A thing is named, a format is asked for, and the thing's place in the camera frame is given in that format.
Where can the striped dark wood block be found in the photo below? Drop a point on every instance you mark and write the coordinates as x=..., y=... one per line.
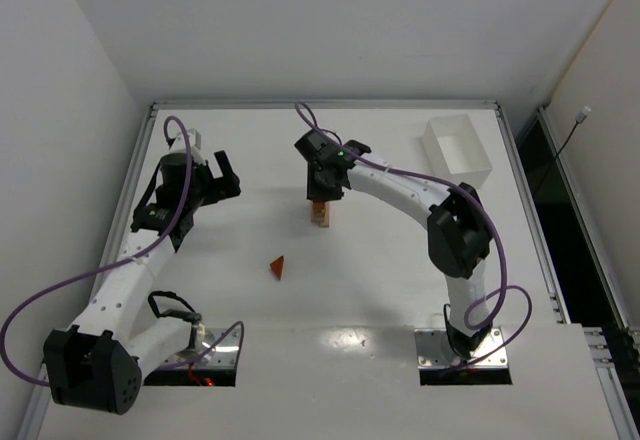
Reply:
x=321, y=217

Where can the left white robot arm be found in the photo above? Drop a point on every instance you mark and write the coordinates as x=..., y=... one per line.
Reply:
x=98, y=363

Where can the aluminium table frame rail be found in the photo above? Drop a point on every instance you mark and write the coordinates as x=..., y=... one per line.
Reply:
x=36, y=410

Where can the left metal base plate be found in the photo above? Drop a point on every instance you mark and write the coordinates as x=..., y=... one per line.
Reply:
x=223, y=356

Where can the white plastic bin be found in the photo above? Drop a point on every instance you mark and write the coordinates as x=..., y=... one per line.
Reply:
x=454, y=150

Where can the orange triangle wood block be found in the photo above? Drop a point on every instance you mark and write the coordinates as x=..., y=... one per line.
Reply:
x=277, y=267

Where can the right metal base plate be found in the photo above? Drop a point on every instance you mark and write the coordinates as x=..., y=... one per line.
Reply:
x=434, y=352

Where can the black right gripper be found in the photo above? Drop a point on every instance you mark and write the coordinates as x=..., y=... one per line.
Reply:
x=324, y=192

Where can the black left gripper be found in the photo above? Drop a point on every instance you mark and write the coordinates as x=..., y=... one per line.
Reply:
x=220, y=186

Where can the metal base plate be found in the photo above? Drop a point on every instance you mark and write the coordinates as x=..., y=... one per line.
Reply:
x=434, y=352
x=223, y=356

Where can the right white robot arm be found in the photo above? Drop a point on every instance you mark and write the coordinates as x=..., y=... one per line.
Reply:
x=458, y=239

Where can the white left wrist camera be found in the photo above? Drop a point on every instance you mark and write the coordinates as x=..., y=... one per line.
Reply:
x=191, y=141

